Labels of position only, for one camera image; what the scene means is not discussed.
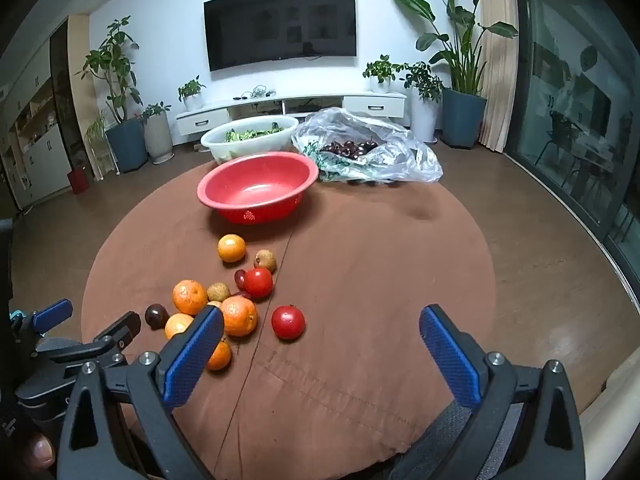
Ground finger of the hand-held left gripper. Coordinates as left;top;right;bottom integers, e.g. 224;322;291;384
37;311;142;362
9;298;74;342

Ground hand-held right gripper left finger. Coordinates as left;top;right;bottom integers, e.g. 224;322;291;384
57;305;226;480

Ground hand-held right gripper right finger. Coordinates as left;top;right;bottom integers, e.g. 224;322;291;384
419;304;586;480

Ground orange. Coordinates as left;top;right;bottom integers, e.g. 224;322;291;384
217;234;247;264
220;296;259;337
205;338;233;371
172;279;208;315
164;313;195;340

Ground red plastic basin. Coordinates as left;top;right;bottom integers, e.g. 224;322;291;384
196;152;320;225

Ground person's left hand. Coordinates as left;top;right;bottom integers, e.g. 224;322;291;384
15;430;57;473

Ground red waste bin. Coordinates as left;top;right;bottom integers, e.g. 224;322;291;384
67;167;90;195

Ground cream sofa edge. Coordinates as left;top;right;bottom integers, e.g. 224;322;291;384
580;355;640;461

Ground leafy tree in dark pot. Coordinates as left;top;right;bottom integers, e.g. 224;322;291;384
75;16;150;174

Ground grass plant on white stand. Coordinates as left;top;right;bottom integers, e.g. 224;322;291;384
82;110;118;181

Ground small plant in ribbed pot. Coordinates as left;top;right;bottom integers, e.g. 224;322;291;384
140;102;174;165

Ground clear plastic bag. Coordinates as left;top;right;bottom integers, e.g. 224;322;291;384
291;108;444;183

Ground white plastic basin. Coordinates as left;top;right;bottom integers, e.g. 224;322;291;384
200;115;299;165

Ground green leafy vegetables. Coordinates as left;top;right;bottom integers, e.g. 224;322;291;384
224;122;286;143

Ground pile of dark cherries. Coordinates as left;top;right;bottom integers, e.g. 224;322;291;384
318;138;379;160

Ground large-leaf plant in blue pot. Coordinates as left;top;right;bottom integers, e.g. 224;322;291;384
390;0;520;150

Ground small plant in white pot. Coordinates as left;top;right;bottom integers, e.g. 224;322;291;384
363;54;403;94
178;75;207;112

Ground bushy plant in tall pot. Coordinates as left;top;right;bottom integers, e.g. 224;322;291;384
400;61;445;144

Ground white television cabinet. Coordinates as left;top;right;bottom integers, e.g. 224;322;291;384
175;92;408;137

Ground beige curtain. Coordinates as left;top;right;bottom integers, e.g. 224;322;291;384
477;0;518;153

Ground glass sliding door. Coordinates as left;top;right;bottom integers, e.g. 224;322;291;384
510;0;640;306

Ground tangle of cables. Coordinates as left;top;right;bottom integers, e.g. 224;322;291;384
233;85;278;101

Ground black wall television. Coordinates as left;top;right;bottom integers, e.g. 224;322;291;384
203;0;357;72

